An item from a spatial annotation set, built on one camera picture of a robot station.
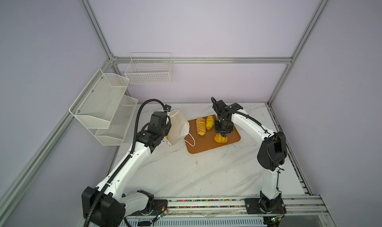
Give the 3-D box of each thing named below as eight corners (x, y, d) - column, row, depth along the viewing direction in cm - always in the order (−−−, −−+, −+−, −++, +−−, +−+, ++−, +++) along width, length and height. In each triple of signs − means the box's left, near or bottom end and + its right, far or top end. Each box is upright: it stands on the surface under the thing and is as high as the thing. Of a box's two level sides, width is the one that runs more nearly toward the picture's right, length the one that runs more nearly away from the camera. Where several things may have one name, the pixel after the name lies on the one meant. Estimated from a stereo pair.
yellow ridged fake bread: (196, 135, 102) (196, 133, 100) (196, 119, 111) (196, 117, 109) (206, 135, 102) (206, 133, 100) (205, 119, 111) (205, 117, 109)
